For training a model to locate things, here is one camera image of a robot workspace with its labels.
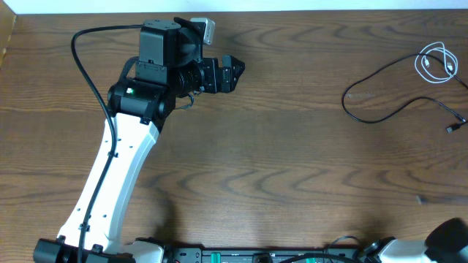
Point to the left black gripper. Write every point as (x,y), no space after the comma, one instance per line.
(216,80)

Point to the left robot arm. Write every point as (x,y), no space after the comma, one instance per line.
(170,65)

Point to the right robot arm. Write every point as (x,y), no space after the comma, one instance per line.
(446,244)

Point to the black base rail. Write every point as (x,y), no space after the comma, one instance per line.
(198,253)

